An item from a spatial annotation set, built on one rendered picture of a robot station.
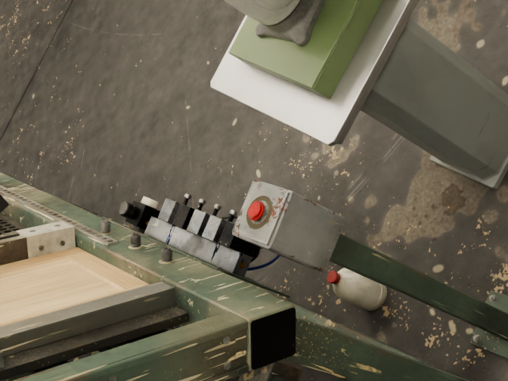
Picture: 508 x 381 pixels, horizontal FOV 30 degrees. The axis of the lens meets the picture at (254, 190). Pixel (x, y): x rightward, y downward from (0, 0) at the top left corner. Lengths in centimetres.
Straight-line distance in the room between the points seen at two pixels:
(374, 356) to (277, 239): 43
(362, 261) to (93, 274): 60
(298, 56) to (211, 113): 154
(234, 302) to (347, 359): 30
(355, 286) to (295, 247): 85
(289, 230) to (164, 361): 34
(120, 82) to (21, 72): 93
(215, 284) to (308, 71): 50
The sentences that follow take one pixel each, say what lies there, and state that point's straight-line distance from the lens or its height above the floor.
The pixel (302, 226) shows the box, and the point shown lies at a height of 87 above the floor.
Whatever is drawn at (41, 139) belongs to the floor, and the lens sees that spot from 457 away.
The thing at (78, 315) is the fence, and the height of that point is 109.
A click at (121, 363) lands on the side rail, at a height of 114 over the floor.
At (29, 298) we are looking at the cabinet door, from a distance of 206.
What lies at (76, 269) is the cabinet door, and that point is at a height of 95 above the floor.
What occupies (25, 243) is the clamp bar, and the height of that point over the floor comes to 102.
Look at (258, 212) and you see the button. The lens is 181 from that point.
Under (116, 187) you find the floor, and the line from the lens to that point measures 393.
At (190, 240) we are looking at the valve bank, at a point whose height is 74.
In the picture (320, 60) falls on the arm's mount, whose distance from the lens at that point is 206.
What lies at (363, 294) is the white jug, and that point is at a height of 10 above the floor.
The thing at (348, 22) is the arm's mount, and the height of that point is 81.
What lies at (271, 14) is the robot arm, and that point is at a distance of 209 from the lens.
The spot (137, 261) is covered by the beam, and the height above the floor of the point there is 89.
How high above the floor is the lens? 214
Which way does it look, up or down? 41 degrees down
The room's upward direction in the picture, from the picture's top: 64 degrees counter-clockwise
